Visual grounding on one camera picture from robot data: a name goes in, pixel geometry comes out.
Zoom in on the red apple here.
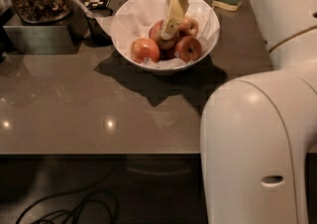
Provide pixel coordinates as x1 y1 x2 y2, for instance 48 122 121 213
174 36 202 63
149 20 179 50
130 38 160 63
178 16 199 37

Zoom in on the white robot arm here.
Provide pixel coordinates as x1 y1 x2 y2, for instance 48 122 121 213
200 0 317 224

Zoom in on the white bowl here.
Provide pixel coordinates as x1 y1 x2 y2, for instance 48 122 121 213
111 0 221 76

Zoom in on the yellow green sponge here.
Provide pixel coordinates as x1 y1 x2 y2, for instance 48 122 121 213
212 0 242 12

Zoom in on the dark cup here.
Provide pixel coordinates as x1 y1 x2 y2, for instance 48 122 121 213
86 8 113 47

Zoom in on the black floor cable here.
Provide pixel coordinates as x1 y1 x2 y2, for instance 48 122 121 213
15 160 124 224

